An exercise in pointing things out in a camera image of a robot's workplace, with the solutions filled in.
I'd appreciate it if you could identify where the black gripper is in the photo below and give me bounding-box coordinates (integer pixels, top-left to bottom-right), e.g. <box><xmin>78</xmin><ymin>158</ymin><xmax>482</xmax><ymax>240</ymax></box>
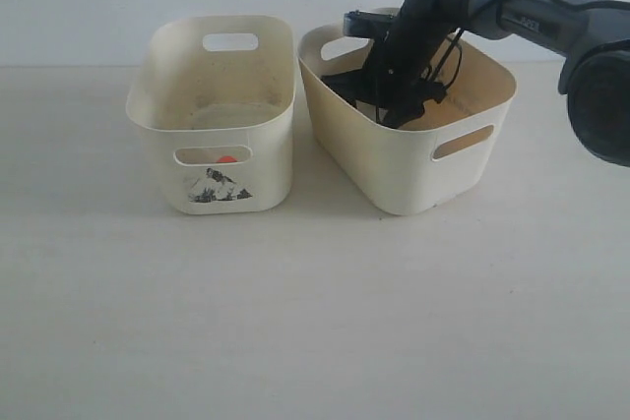
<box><xmin>321</xmin><ymin>0</ymin><xmax>469</xmax><ymax>130</ymax></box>

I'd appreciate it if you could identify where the blue-black wrist camera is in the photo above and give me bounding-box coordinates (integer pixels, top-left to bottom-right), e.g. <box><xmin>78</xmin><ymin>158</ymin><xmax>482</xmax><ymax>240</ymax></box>
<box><xmin>343</xmin><ymin>10</ymin><xmax>395</xmax><ymax>40</ymax></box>

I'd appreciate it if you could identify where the orange-capped tube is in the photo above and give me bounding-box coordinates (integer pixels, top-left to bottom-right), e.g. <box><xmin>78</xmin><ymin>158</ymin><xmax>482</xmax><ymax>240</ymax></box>
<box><xmin>217</xmin><ymin>155</ymin><xmax>238</xmax><ymax>164</ymax></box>

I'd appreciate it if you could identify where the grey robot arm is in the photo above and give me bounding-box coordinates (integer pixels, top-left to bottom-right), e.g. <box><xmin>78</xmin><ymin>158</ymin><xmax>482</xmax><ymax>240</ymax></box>
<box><xmin>323</xmin><ymin>0</ymin><xmax>629</xmax><ymax>166</ymax></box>

